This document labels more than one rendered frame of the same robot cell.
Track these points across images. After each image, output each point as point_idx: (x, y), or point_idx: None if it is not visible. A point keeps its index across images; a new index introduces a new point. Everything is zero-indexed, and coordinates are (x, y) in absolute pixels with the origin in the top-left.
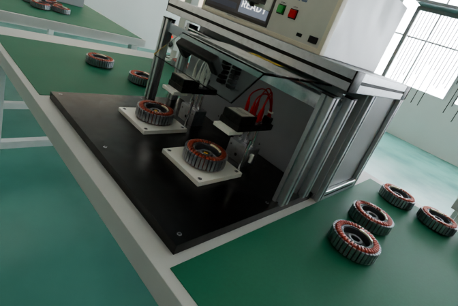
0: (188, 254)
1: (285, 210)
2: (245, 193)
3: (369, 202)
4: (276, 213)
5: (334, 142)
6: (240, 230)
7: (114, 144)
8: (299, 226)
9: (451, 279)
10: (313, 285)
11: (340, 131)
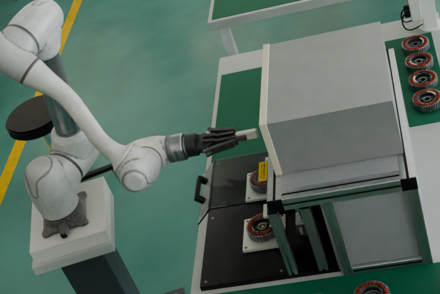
0: (208, 293)
1: (302, 277)
2: (272, 261)
3: (416, 283)
4: (290, 279)
5: (313, 234)
6: (250, 285)
7: (220, 215)
8: (295, 291)
9: None
10: None
11: (313, 227)
